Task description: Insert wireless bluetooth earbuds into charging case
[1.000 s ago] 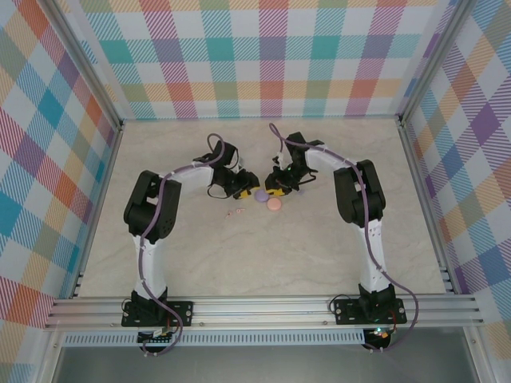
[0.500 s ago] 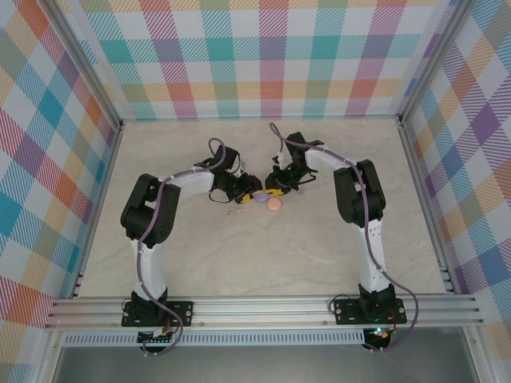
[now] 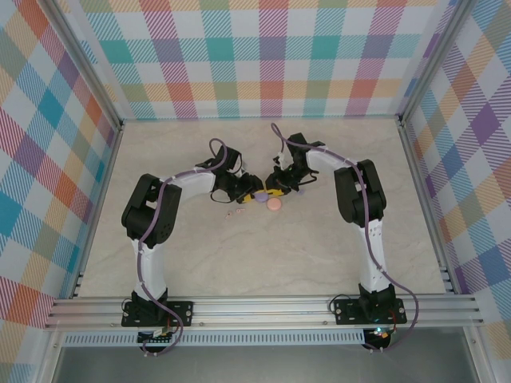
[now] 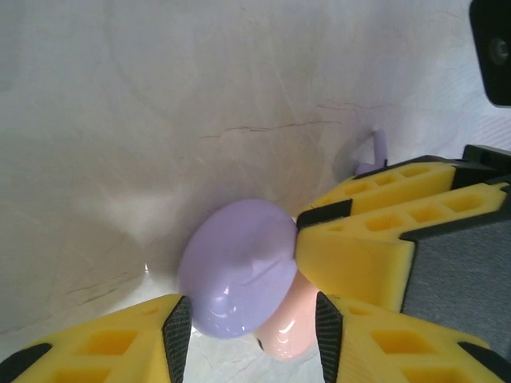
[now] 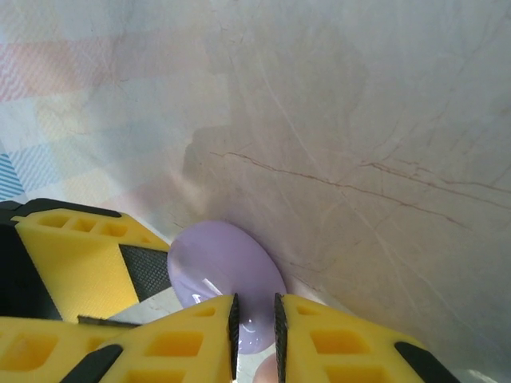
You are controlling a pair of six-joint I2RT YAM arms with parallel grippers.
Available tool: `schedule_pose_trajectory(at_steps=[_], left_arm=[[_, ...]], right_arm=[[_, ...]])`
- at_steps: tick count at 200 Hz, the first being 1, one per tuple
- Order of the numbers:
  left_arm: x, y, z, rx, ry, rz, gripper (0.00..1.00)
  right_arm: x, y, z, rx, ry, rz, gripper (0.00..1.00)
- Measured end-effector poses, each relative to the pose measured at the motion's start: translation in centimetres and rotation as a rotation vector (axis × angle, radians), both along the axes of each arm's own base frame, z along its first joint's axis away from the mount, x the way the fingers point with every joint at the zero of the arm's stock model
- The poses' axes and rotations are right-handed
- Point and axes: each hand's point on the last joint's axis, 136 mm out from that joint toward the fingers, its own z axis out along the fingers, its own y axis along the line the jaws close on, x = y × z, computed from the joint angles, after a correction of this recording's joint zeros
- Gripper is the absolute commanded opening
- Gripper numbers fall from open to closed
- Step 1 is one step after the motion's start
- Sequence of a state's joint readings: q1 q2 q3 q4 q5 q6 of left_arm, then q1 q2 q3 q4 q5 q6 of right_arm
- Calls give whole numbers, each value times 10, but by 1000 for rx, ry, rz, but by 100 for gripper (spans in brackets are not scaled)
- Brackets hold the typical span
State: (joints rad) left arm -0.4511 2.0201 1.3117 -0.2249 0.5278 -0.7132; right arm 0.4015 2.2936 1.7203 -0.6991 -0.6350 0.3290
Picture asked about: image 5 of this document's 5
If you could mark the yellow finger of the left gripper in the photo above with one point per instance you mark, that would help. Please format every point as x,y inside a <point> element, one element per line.
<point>24,347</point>
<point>88,271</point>

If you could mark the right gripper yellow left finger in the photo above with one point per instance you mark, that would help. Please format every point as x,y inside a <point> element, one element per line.
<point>171,331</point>

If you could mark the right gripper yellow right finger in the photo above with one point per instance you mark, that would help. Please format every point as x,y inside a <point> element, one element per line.
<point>293,343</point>

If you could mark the purple earbud charging case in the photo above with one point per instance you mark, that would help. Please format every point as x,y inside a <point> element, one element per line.
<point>223,259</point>

